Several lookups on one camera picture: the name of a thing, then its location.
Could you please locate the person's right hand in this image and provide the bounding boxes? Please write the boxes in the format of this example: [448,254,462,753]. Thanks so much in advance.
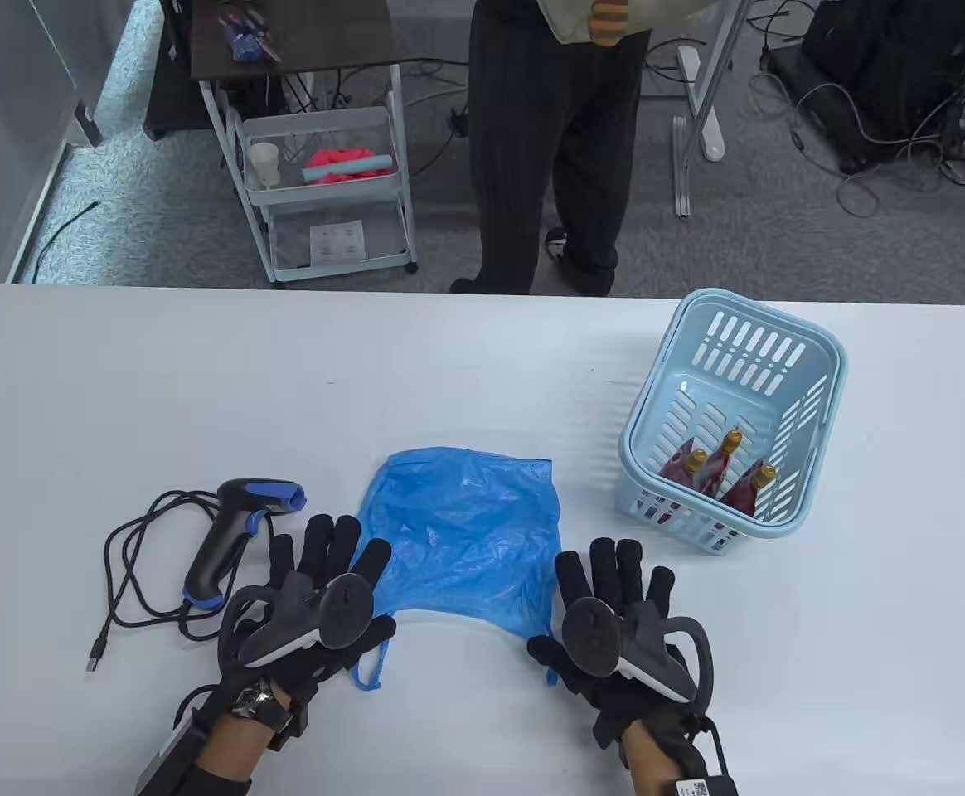
[527,537,715,751]

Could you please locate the person's left hand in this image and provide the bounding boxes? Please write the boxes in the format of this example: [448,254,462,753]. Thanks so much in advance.
[219,514,398,696]

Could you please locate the red ketchup package gold cap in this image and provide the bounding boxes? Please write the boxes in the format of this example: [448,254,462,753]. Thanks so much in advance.
[723,463,778,517]
[659,444,709,490]
[698,429,744,497]

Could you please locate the blue plastic bag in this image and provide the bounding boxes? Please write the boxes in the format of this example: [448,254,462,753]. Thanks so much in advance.
[352,448,562,691]

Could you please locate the person's left forearm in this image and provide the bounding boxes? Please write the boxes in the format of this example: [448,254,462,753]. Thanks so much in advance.
[134,713,289,796]

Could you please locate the grey white left hand controller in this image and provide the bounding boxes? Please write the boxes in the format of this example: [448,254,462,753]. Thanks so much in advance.
[216,570,377,669]

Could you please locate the light blue plastic basket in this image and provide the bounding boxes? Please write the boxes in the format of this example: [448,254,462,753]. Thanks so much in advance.
[617,289,848,555]

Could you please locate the printed paper sheet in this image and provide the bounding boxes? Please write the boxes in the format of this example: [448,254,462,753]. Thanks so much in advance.
[310,221,366,266]

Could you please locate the white rolling cart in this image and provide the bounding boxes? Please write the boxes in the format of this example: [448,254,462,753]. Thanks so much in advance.
[201,62,419,289]

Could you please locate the teal roll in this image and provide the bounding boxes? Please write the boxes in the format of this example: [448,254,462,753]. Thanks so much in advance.
[301,153,393,185]

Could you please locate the white paper cup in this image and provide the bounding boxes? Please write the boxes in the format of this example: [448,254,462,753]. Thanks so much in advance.
[249,143,282,190]

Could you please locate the red cloth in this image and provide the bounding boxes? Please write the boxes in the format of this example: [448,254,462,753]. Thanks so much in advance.
[307,145,395,185]

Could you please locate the grey metal rails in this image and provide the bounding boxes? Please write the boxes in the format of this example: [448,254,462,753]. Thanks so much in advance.
[672,116,692,219]

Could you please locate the white desk leg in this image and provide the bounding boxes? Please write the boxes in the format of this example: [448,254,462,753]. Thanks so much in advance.
[672,0,755,163]

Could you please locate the black cabinet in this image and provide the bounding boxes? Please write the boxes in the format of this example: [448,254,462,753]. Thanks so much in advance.
[144,0,218,140]

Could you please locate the blue packet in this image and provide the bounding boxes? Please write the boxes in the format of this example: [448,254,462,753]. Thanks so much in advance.
[217,4,280,63]

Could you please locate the cream cloth bag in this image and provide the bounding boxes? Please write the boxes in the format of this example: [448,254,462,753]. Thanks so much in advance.
[536,0,711,46]

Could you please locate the black computer case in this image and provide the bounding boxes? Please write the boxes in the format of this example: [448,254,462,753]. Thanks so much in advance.
[798,0,965,175]

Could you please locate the black wrist strap module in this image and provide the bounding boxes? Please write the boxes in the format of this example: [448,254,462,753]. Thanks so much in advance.
[267,703,311,751]

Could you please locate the black arm strap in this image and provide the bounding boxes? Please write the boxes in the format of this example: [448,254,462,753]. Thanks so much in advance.
[192,763,253,796]

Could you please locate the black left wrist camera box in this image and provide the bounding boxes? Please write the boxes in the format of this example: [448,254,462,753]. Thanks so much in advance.
[134,717,210,793]

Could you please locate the black floor cable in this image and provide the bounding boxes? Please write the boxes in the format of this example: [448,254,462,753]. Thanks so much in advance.
[32,201,100,279]

